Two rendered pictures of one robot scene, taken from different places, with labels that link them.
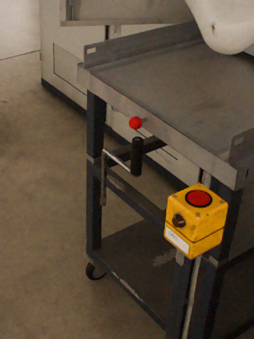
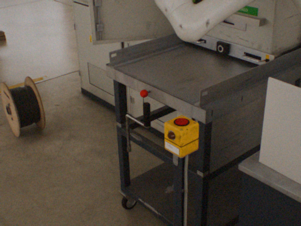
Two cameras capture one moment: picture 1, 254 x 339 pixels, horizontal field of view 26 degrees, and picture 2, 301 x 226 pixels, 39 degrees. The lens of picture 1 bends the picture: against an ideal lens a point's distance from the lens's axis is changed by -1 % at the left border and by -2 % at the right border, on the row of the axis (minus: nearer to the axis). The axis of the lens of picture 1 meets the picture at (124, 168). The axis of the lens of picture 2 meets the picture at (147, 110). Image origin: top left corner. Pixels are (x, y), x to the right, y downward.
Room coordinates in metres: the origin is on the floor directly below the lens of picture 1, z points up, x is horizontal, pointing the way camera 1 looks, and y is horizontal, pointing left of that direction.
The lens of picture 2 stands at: (-0.36, -0.02, 1.55)
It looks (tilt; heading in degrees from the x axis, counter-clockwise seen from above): 27 degrees down; 359
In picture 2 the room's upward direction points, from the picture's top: 2 degrees counter-clockwise
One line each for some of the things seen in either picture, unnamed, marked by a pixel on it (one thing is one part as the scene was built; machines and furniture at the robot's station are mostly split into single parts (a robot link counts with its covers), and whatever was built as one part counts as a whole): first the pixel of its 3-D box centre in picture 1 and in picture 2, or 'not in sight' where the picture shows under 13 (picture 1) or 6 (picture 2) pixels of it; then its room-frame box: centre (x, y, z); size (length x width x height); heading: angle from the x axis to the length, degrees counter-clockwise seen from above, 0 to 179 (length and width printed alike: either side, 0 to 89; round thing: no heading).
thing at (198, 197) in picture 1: (198, 199); (181, 123); (0.79, -0.14, 0.90); 0.04 x 0.04 x 0.02
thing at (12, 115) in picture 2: not in sight; (22, 106); (2.36, 0.85, 0.20); 0.40 x 0.22 x 0.40; 31
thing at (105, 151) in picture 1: (119, 174); (137, 128); (1.25, 0.01, 0.62); 0.17 x 0.03 x 0.30; 38
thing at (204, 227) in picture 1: (195, 220); (181, 136); (0.79, -0.13, 0.85); 0.08 x 0.08 x 0.10; 39
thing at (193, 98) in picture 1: (239, 87); (206, 69); (1.42, -0.31, 0.82); 0.68 x 0.62 x 0.06; 129
